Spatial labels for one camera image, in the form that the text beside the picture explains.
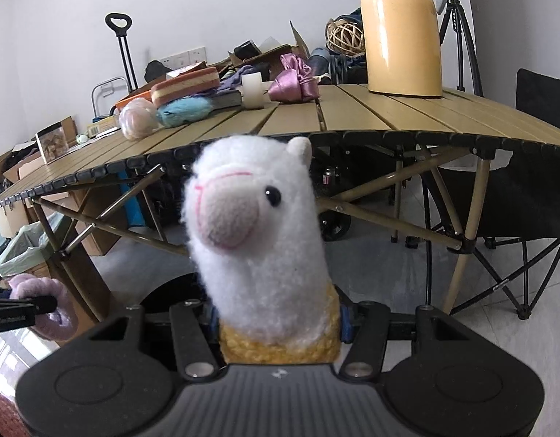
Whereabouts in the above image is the purple satin cloth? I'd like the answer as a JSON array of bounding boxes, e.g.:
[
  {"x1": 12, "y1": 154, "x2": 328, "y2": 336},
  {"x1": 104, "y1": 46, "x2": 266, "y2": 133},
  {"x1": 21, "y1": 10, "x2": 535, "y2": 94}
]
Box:
[{"x1": 267, "y1": 53, "x2": 321, "y2": 103}]

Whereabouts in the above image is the blue water bottle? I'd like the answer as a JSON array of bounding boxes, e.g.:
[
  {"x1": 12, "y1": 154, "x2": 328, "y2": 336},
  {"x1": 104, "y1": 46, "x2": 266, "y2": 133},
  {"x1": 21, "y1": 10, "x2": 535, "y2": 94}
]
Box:
[{"x1": 307, "y1": 48, "x2": 331, "y2": 85}]

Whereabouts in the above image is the white tape roll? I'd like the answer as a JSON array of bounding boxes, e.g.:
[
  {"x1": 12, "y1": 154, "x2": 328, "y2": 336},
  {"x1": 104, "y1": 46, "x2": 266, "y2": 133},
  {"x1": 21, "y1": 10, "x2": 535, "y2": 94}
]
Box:
[{"x1": 241, "y1": 73, "x2": 265, "y2": 110}]

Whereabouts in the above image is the brown cloth item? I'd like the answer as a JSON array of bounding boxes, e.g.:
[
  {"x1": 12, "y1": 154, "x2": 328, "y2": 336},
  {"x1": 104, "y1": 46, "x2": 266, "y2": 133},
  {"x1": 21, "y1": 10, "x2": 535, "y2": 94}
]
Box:
[{"x1": 151, "y1": 66, "x2": 221, "y2": 107}]

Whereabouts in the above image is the pink fluffy ball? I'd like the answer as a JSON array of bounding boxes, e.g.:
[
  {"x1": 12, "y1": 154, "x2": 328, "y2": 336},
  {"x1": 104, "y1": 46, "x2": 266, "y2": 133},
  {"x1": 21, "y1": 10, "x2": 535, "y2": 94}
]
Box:
[{"x1": 119, "y1": 98, "x2": 159, "y2": 142}]

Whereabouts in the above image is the black folding camp chair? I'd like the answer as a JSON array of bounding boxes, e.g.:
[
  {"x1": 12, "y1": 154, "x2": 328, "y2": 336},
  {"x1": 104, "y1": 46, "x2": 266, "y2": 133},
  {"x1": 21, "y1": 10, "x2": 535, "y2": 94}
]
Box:
[{"x1": 421, "y1": 68, "x2": 560, "y2": 319}]

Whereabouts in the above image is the blue cloth bag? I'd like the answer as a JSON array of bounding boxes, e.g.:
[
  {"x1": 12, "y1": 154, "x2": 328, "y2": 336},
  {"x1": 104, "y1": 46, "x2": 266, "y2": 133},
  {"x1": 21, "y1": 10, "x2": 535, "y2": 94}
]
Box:
[{"x1": 327, "y1": 9, "x2": 367, "y2": 62}]

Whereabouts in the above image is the teal fluffy plush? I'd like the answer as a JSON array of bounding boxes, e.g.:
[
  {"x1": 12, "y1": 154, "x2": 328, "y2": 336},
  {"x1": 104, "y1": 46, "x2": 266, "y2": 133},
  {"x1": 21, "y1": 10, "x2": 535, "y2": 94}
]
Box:
[{"x1": 157, "y1": 98, "x2": 215, "y2": 127}]

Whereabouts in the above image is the wicker rattan ball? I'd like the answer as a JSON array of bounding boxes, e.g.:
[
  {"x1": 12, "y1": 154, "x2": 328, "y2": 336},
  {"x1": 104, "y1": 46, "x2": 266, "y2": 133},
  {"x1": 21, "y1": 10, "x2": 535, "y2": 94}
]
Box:
[{"x1": 326, "y1": 18, "x2": 365, "y2": 56}]

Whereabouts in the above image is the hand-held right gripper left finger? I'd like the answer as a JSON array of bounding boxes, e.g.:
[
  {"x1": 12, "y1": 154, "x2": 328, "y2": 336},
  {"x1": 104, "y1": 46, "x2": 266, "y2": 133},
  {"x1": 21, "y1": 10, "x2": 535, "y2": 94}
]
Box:
[{"x1": 86, "y1": 299, "x2": 221, "y2": 380}]

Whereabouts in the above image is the open cardboard box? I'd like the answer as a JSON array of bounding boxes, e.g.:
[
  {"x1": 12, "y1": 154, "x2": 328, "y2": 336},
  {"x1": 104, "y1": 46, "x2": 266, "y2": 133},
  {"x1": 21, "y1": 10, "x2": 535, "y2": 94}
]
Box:
[{"x1": 227, "y1": 20, "x2": 310, "y2": 74}]

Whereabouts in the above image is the small windowed box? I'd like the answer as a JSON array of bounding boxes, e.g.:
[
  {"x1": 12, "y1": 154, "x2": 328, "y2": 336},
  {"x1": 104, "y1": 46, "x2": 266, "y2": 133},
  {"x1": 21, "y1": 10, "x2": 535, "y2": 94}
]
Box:
[{"x1": 35, "y1": 116, "x2": 79, "y2": 165}]

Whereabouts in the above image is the black handled hand truck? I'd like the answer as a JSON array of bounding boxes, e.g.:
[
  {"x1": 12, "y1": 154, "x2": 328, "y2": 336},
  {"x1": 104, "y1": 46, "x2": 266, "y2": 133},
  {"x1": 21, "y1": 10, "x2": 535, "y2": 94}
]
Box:
[{"x1": 91, "y1": 13, "x2": 139, "y2": 118}]

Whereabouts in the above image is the black camera tripod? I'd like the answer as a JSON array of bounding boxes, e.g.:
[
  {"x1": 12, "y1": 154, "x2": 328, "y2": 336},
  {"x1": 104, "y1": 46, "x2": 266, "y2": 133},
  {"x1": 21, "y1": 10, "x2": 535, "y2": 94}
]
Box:
[{"x1": 439, "y1": 0, "x2": 496, "y2": 96}]

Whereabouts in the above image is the dark flat book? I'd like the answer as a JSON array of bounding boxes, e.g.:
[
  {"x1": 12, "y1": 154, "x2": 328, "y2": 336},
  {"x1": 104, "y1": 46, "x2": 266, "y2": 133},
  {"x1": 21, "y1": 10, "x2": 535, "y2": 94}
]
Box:
[{"x1": 207, "y1": 90, "x2": 243, "y2": 111}]

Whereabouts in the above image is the tan slatted folding table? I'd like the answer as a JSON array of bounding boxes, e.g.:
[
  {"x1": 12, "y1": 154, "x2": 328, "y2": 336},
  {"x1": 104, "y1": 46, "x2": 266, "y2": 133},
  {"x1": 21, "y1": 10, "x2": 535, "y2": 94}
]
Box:
[{"x1": 0, "y1": 83, "x2": 560, "y2": 324}]

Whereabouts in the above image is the white wall outlet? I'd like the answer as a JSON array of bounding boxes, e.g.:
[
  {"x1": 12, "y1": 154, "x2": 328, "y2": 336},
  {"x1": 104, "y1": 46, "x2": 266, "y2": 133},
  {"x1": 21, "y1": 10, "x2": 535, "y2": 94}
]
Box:
[{"x1": 162, "y1": 48, "x2": 207, "y2": 68}]

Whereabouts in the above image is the plain cardboard box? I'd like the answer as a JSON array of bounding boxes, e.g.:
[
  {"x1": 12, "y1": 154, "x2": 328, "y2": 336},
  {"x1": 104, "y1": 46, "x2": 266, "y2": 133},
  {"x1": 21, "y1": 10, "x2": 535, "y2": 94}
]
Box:
[
  {"x1": 64, "y1": 184, "x2": 126, "y2": 256},
  {"x1": 0, "y1": 191, "x2": 32, "y2": 239}
]

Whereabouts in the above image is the black rubber wheel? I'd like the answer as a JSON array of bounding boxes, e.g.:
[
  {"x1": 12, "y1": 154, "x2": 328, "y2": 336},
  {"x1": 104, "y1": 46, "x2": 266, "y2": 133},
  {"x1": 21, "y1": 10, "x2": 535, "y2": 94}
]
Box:
[{"x1": 316, "y1": 143, "x2": 401, "y2": 243}]

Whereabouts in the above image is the pink knitted plush toy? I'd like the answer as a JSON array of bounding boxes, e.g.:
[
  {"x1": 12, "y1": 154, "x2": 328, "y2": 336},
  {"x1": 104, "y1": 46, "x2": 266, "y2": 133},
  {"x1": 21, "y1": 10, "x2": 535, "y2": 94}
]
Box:
[{"x1": 9, "y1": 274, "x2": 79, "y2": 341}]

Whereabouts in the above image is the yellow flat box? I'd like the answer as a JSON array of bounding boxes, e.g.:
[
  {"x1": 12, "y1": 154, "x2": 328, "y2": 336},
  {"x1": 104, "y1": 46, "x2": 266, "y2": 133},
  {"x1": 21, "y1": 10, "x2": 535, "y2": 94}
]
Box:
[{"x1": 90, "y1": 116, "x2": 122, "y2": 138}]

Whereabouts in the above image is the white alpaca plush toy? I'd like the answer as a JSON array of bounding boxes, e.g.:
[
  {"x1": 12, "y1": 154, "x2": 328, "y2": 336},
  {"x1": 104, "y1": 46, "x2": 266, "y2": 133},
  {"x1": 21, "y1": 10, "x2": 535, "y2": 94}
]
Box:
[{"x1": 180, "y1": 134, "x2": 343, "y2": 365}]

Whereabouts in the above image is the lavender knitted cloth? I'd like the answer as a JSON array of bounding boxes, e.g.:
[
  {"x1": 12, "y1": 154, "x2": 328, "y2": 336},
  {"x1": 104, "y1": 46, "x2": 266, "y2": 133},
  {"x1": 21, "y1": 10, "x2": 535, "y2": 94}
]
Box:
[{"x1": 218, "y1": 64, "x2": 268, "y2": 94}]

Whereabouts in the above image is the cream thermos jug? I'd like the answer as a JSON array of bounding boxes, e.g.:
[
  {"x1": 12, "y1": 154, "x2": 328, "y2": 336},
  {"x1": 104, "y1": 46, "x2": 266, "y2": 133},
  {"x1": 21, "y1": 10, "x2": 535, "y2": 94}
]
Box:
[{"x1": 361, "y1": 0, "x2": 453, "y2": 98}]

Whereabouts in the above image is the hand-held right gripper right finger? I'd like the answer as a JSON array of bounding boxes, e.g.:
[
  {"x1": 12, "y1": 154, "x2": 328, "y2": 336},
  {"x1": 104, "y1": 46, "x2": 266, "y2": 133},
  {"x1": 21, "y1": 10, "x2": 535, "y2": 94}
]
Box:
[{"x1": 338, "y1": 299, "x2": 474, "y2": 381}]

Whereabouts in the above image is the black bag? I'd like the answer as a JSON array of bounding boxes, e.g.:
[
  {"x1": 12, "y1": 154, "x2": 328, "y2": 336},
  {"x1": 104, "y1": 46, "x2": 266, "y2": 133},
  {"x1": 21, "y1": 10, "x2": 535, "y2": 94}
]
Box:
[{"x1": 330, "y1": 57, "x2": 369, "y2": 85}]

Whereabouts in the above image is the black cap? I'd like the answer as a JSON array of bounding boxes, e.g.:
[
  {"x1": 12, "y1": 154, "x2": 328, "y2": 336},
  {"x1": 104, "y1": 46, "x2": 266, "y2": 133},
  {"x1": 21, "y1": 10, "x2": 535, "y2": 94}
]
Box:
[{"x1": 144, "y1": 60, "x2": 174, "y2": 82}]

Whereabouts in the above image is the red woven mat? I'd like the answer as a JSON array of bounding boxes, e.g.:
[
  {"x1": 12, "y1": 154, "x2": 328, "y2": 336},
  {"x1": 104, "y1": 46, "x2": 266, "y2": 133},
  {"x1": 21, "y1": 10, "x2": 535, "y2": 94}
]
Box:
[{"x1": 0, "y1": 385, "x2": 32, "y2": 437}]

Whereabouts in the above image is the green plastic bag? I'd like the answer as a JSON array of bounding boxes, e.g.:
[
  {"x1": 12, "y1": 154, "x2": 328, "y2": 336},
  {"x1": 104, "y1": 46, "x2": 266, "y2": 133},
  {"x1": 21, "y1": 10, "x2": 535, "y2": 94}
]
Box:
[{"x1": 0, "y1": 224, "x2": 51, "y2": 278}]

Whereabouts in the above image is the orange flat box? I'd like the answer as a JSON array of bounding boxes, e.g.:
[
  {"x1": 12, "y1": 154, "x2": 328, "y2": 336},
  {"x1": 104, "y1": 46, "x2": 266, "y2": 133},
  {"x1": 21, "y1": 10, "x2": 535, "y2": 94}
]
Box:
[{"x1": 115, "y1": 90, "x2": 153, "y2": 111}]

